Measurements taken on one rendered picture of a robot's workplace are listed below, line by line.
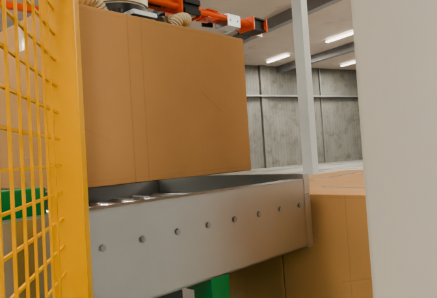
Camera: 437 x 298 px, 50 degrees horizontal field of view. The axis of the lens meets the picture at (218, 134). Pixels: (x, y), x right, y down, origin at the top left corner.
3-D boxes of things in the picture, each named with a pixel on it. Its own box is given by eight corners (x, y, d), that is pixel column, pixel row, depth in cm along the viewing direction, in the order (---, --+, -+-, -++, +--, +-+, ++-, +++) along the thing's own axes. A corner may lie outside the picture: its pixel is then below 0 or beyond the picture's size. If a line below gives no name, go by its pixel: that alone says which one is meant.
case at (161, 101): (69, 190, 96) (60, -1, 98) (-9, 189, 123) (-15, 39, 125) (251, 170, 140) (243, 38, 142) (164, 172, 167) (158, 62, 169)
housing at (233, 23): (228, 25, 162) (227, 12, 162) (214, 29, 167) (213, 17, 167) (241, 28, 167) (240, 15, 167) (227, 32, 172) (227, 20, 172)
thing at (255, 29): (253, 28, 171) (253, 15, 171) (238, 33, 176) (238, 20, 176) (268, 32, 177) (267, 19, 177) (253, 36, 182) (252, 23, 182)
